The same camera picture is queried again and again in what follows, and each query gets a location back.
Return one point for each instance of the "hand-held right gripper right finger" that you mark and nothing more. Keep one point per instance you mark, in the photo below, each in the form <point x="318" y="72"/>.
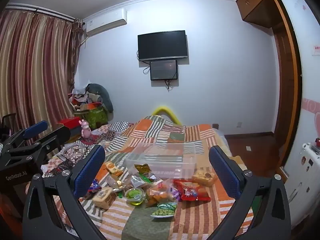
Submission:
<point x="225" y="172"/>

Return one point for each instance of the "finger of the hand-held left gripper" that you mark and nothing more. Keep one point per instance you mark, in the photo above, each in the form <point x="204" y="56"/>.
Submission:
<point x="56" y="135"/>
<point x="35" y="129"/>

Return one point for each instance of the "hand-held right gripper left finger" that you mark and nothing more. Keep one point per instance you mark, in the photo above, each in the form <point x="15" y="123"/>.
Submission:
<point x="90" y="172"/>

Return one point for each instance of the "blue snack packet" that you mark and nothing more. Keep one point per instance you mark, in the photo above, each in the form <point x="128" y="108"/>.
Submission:
<point x="95" y="186"/>

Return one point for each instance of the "clear pastry packet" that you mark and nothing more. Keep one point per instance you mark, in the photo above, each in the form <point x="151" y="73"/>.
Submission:
<point x="205" y="176"/>

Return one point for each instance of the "orange yellow snack packet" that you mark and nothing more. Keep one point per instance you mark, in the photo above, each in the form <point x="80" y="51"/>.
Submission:
<point x="113" y="168"/>

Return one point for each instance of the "tan bread packet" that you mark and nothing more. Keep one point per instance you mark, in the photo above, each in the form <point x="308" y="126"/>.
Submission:
<point x="103" y="197"/>

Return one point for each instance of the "small gold snack packet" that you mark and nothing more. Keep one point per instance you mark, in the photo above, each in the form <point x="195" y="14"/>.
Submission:
<point x="118" y="185"/>

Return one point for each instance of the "red snack packet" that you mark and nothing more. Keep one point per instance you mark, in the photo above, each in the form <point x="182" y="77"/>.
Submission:
<point x="191" y="192"/>

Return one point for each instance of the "clear snack bag green edge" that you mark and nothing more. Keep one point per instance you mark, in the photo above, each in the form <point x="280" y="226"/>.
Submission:
<point x="137" y="181"/>

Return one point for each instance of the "green jelly cup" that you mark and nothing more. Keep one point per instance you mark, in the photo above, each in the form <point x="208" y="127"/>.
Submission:
<point x="135" y="195"/>

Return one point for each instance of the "dark green yellow snack packet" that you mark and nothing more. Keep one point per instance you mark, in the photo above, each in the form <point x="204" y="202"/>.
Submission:
<point x="142" y="168"/>

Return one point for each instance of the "purple label snack packet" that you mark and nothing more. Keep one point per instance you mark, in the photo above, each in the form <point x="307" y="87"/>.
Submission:
<point x="175" y="194"/>

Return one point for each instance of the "clear plastic storage box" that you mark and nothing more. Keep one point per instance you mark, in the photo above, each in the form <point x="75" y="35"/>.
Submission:
<point x="162" y="155"/>

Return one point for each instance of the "clear bag of orange snacks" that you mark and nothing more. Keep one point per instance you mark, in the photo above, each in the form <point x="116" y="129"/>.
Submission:
<point x="157" y="192"/>

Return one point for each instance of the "green pea snack packet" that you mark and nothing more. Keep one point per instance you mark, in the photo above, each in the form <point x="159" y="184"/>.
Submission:
<point x="163" y="210"/>

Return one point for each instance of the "red box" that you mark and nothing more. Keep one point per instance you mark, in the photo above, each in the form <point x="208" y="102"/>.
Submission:
<point x="71" y="122"/>

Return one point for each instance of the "checkered patterned quilt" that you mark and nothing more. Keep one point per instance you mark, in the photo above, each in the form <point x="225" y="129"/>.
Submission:
<point x="75" y="152"/>

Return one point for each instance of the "dark chair back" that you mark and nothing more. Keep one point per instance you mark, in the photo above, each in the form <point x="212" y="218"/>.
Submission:
<point x="8" y="120"/>

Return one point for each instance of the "pink plush toy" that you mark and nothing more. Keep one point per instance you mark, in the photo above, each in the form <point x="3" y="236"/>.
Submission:
<point x="86" y="131"/>

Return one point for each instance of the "green patterned bag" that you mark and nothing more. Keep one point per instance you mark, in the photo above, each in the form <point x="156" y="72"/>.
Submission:
<point x="96" y="117"/>

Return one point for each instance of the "pile of clothes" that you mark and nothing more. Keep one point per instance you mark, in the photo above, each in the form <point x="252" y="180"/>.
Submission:
<point x="77" y="96"/>

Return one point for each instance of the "orange box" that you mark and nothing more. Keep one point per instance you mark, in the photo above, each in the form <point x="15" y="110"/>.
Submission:
<point x="91" y="105"/>

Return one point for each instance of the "striped brown curtain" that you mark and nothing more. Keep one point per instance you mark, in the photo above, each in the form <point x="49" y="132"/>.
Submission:
<point x="37" y="67"/>

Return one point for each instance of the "orange green patchwork blanket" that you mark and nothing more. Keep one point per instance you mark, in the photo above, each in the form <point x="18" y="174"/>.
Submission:
<point x="150" y="128"/>

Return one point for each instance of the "yellow foam tube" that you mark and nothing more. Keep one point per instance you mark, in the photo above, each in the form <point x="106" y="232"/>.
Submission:
<point x="162" y="110"/>

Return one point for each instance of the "brown wooden door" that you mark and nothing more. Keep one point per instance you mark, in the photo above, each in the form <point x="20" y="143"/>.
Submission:
<point x="287" y="80"/>

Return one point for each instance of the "white air conditioner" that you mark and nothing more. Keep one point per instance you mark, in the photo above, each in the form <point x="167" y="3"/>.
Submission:
<point x="105" y="23"/>

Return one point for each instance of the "red white label sticker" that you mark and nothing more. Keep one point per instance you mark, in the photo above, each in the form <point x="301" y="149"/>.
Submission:
<point x="316" y="50"/>

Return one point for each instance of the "white wardrobe door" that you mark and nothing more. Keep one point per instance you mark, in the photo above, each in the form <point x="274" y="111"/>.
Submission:
<point x="308" y="25"/>

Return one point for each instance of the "wooden overhead cabinet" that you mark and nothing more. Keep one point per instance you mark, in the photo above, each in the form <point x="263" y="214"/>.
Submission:
<point x="257" y="2"/>

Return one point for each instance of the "white curtain rail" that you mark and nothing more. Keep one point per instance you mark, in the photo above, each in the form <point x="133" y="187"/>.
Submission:
<point x="40" y="11"/>

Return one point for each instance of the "small black wall monitor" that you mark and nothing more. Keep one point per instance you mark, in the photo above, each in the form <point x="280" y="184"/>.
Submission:
<point x="163" y="70"/>

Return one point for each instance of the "black wall television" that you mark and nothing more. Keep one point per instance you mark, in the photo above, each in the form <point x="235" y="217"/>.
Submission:
<point x="162" y="45"/>

